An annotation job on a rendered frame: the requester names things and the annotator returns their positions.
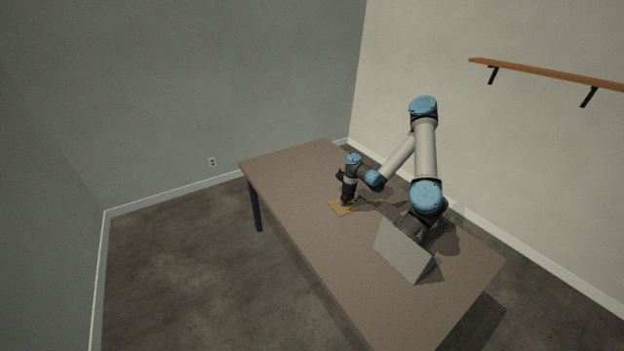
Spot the tan square mat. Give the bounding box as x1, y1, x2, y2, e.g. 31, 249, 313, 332
327, 196, 359, 217

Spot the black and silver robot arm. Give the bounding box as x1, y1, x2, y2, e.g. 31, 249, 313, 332
344, 96, 449, 247

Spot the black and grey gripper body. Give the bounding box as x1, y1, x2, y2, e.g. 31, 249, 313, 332
335, 169, 358, 203

